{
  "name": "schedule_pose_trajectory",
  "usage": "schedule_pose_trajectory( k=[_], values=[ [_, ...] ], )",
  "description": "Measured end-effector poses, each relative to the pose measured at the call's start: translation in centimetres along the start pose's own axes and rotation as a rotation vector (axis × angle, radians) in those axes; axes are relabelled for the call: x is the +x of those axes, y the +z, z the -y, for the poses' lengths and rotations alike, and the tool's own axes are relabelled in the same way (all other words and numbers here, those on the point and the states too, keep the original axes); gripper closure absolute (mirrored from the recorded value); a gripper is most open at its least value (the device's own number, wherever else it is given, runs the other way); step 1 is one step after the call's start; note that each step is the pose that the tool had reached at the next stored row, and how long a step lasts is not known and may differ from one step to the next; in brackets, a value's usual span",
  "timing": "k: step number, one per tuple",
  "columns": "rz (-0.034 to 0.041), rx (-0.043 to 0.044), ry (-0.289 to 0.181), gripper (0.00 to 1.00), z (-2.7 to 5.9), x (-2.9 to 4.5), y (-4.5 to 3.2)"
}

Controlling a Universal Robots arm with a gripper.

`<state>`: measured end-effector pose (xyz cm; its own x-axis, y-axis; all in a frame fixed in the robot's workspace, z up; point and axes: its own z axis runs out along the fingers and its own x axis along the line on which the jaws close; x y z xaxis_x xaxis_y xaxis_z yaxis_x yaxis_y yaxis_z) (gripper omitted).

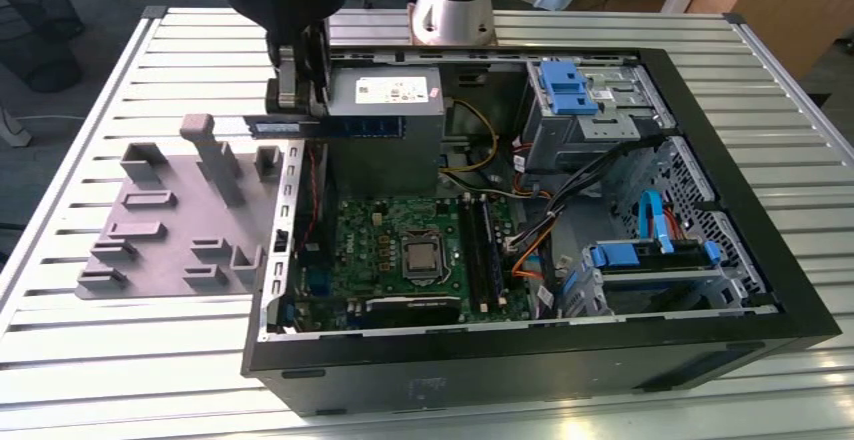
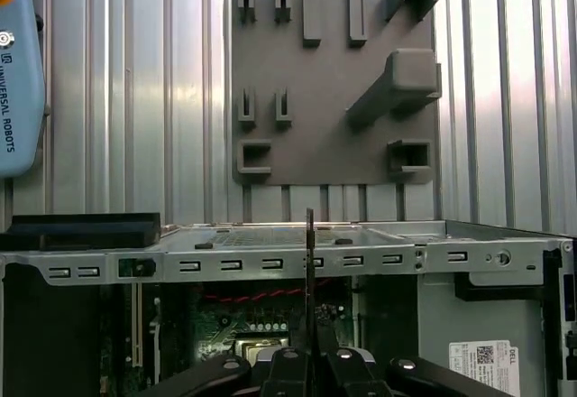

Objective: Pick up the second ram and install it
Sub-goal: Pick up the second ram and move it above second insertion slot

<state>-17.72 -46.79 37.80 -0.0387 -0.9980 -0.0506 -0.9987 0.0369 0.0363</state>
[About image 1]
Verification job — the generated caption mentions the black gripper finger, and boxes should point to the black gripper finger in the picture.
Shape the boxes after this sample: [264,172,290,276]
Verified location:
[264,19,333,121]

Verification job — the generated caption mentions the RAM stick with black chips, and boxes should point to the RAM stick with black chips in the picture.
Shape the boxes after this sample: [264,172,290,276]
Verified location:
[480,199,505,294]
[240,113,407,140]

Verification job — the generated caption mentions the black RAM slot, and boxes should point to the black RAM slot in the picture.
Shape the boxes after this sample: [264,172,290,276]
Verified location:
[461,195,488,312]

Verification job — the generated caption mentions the grey power supply unit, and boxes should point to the grey power supply unit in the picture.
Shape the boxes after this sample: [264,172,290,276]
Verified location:
[325,64,447,199]

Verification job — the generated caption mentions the metal CPU socket cover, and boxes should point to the metal CPU socket cover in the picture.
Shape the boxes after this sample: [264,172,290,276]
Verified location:
[397,228,449,287]

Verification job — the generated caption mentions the black mesh waste bin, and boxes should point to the black mesh waste bin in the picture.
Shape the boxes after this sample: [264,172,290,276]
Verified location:
[0,0,86,94]

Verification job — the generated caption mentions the silver CPU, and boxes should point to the silver CPU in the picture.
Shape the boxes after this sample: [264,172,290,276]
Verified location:
[403,242,441,273]

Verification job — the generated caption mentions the green motherboard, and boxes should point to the green motherboard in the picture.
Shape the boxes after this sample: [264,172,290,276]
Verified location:
[292,193,535,330]

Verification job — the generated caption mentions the blue board connector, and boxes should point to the blue board connector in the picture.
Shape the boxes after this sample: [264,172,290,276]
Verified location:
[302,268,333,297]

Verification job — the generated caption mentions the grey metal drive cage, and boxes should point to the grey metal drive cage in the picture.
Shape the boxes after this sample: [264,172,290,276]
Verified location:
[521,58,676,174]

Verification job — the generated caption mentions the white desk foot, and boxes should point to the white desk foot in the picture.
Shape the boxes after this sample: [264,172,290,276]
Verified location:
[0,104,33,150]

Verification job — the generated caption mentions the grey parts rack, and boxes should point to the grey parts rack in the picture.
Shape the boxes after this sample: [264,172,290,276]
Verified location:
[73,112,282,302]

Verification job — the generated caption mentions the black graphics card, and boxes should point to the black graphics card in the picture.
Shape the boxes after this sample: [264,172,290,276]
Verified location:
[345,293,463,330]

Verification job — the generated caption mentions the hard disk in blue carrier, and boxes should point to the hard disk in blue carrier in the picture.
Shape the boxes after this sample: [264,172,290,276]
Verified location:
[585,239,725,274]

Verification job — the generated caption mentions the black PC case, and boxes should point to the black PC case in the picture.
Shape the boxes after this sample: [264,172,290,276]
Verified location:
[238,43,843,417]

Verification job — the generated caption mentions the grey metal disk bay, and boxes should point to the grey metal disk bay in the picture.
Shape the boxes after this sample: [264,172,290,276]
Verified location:
[556,237,779,319]

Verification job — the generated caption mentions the wooden cabinet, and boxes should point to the wooden cabinet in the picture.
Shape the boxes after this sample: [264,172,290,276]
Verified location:
[729,0,854,96]

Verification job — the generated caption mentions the yellow power wire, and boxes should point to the yellow power wire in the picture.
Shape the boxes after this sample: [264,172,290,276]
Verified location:
[439,99,500,176]

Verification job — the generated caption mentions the blue plastic drive bracket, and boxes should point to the blue plastic drive bracket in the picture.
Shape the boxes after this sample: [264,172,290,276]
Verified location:
[540,59,599,117]

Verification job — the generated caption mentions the black cable bundle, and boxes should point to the black cable bundle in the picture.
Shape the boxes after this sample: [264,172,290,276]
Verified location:
[505,137,668,252]

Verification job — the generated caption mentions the orange wire bundle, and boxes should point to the orange wire bundle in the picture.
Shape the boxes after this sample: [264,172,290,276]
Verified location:
[509,242,559,281]

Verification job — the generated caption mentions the blue flat data wire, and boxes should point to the blue flat data wire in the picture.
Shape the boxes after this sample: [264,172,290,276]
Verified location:
[637,189,676,254]

